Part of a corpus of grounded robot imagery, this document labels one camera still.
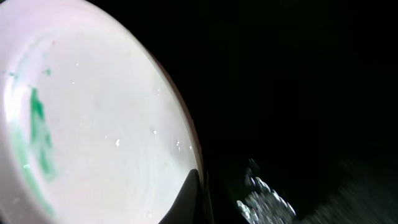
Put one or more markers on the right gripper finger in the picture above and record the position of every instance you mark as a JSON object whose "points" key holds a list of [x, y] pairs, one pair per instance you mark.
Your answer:
{"points": [[186, 208]]}

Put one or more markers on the white plate green stain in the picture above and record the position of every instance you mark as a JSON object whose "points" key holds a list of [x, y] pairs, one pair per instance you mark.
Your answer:
{"points": [[93, 130]]}

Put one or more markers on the round black tray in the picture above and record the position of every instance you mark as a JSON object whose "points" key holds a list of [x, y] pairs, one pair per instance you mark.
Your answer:
{"points": [[302, 94]]}

